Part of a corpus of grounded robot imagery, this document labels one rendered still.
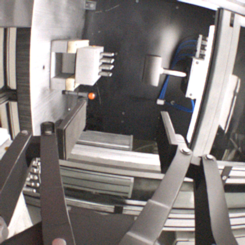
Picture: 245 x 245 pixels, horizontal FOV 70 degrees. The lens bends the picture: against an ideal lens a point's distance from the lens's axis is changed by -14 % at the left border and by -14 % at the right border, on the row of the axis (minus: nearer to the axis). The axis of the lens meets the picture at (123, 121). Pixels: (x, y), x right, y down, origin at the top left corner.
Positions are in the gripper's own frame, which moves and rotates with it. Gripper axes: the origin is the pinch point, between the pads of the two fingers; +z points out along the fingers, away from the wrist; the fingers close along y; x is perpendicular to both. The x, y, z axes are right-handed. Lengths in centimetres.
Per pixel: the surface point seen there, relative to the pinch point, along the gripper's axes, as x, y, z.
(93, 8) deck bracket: 19, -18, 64
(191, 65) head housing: 3.2, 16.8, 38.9
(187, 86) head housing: -2.9, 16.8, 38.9
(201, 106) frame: -3.8, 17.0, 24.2
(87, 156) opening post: -19.0, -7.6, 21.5
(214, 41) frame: 11.0, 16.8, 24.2
